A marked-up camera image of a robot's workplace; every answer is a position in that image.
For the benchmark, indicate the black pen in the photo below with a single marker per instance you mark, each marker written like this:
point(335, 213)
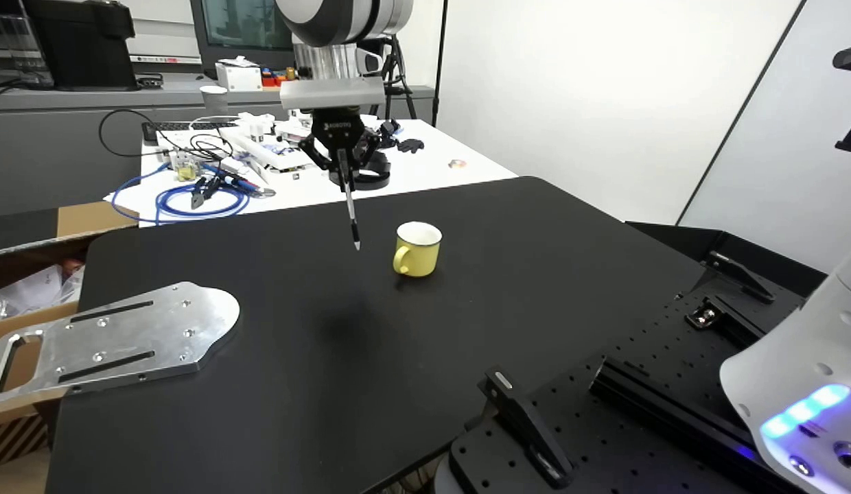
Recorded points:
point(353, 214)

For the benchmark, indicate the white side table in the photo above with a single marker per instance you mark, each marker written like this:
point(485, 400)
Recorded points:
point(412, 154)

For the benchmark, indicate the cardboard box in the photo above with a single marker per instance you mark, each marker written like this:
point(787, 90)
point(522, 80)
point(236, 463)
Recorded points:
point(43, 256)

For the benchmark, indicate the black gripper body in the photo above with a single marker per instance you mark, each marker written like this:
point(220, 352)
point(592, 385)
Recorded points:
point(331, 131)

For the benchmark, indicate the black aluminium rail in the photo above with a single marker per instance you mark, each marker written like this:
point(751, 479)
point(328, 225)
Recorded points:
point(692, 430)

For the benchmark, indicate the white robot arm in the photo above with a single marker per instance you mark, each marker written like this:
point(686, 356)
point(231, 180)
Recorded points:
point(328, 37)

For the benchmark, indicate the black clamp lever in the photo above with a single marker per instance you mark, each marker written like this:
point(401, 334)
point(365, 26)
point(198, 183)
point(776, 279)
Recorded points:
point(526, 423)

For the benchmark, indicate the silver metal mounting plate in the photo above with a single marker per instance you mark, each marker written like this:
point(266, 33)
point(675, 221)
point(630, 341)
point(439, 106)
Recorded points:
point(137, 337)

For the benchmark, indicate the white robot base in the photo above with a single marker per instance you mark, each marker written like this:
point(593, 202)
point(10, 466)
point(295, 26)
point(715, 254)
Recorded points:
point(792, 387)

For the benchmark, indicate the electronics board clutter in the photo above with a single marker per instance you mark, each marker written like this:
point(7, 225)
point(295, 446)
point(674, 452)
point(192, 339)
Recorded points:
point(236, 144)

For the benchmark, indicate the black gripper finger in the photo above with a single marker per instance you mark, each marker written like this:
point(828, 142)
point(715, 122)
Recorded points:
point(356, 162)
point(342, 169)

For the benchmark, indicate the dark computer monitor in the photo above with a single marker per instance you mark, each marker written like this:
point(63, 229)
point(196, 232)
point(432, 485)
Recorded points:
point(250, 29)

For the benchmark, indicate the black perforated breadboard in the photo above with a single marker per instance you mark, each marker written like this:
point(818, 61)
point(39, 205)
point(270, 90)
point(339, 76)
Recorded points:
point(682, 349)

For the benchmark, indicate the yellow enamel cup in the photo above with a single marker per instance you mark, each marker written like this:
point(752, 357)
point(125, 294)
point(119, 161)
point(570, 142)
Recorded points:
point(416, 249)

